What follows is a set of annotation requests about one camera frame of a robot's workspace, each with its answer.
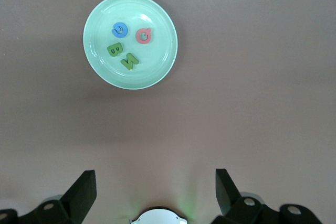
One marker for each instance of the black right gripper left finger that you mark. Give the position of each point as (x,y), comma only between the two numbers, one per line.
(81,193)

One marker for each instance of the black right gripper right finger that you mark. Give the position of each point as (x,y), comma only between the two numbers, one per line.
(226,195)

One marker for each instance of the red letter Q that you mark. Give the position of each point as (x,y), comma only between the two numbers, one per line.
(137,36)

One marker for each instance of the brown table cover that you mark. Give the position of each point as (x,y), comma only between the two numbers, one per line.
(236,103)

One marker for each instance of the light green plate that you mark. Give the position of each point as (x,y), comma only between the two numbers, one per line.
(155,58)

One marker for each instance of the blue letter G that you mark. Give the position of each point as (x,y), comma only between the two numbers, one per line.
(124,32)

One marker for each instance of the green letter B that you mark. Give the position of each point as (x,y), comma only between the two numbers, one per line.
(118,52)

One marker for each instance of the green letter N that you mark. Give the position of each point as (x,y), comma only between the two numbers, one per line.
(129,61)

